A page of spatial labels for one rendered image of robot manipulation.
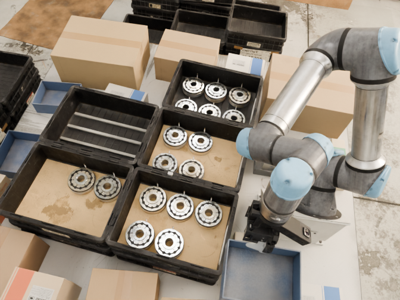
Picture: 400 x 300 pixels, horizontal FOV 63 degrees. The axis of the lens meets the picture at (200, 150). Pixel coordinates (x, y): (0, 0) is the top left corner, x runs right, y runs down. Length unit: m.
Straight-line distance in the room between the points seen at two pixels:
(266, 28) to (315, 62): 1.61
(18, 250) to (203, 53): 1.18
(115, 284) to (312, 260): 0.77
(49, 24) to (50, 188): 2.27
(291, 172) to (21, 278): 0.89
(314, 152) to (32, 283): 0.91
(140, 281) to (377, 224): 1.73
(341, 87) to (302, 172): 1.07
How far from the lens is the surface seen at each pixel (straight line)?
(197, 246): 1.22
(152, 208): 1.24
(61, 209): 1.34
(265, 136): 0.78
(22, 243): 1.31
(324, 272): 1.45
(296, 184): 0.63
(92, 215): 1.30
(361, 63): 0.98
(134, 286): 1.17
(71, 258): 1.41
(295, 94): 0.87
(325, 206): 1.22
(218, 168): 1.35
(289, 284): 1.00
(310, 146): 0.73
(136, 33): 1.77
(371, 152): 1.11
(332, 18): 3.75
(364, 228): 2.43
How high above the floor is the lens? 2.01
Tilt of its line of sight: 59 degrees down
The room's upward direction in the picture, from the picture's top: 6 degrees clockwise
